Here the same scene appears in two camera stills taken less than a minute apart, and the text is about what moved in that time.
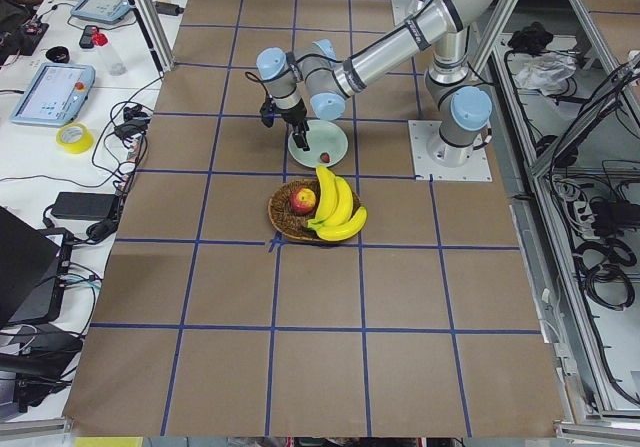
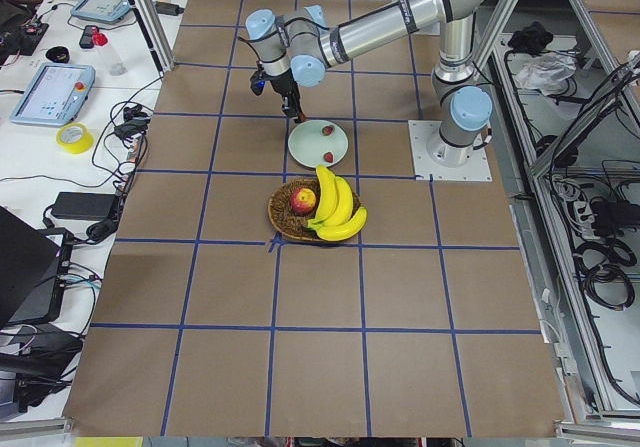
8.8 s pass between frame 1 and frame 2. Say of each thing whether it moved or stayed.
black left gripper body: moved
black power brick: stayed
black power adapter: stayed
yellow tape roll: stayed
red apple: stayed
